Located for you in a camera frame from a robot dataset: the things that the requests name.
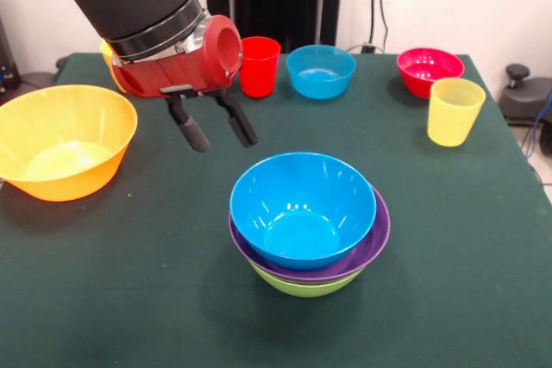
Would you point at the black floor device with knob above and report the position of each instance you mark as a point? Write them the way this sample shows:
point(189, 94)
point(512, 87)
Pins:
point(526, 101)

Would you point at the red cup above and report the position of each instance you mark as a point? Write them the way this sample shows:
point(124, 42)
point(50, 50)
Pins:
point(259, 70)

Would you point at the large blue bowl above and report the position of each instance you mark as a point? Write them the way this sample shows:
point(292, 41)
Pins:
point(302, 221)

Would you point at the orange yellow cup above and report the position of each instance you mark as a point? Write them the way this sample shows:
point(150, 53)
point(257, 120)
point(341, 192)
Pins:
point(107, 58)

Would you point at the green bowl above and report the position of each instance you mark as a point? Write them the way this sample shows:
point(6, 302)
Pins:
point(308, 290)

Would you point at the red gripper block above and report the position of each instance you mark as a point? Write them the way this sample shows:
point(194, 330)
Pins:
point(185, 72)

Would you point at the small red bowl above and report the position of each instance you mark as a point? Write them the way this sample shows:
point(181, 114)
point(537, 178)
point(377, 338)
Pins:
point(431, 70)

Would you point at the pale yellow translucent cup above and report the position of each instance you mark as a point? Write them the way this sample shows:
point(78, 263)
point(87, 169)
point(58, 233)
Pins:
point(453, 118)

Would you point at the small blue bowl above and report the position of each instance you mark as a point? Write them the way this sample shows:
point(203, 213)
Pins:
point(321, 79)

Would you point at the purple bowl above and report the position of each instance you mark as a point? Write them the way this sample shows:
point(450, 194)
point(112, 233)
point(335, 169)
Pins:
point(375, 238)

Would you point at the dark green tablecloth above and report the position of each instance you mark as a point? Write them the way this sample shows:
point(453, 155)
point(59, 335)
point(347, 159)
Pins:
point(129, 325)

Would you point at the black power plug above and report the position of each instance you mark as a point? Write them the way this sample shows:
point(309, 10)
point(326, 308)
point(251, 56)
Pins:
point(368, 48)

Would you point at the large orange bowl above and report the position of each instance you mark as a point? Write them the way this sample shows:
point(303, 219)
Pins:
point(64, 161)

